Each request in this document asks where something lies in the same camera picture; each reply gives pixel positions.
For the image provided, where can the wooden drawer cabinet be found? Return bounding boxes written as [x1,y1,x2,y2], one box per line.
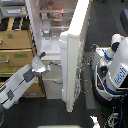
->
[0,16,47,99]

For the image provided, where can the fridge drawer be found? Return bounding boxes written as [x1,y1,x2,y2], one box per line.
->
[43,60,62,79]
[43,79,63,99]

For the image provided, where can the bottom fridge drawer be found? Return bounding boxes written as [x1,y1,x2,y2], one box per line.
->
[43,79,63,99]

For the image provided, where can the grey cable on floor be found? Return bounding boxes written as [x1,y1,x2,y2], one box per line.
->
[79,43,100,94]

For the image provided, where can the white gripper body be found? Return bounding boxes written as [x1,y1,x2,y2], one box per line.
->
[31,56,50,74]

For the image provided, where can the white blue robot body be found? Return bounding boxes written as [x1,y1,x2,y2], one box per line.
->
[92,34,128,106]

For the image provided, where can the food items on fridge shelf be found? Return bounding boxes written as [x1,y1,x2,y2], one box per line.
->
[41,0,63,21]

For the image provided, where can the middle fridge drawer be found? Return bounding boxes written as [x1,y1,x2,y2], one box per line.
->
[43,60,62,79]

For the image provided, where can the white fridge door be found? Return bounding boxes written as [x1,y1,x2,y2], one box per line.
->
[59,0,92,112]

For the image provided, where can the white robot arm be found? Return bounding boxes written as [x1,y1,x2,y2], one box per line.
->
[0,52,52,112]

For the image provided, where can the grey box on cabinet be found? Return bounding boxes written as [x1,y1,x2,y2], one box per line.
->
[0,6,27,17]

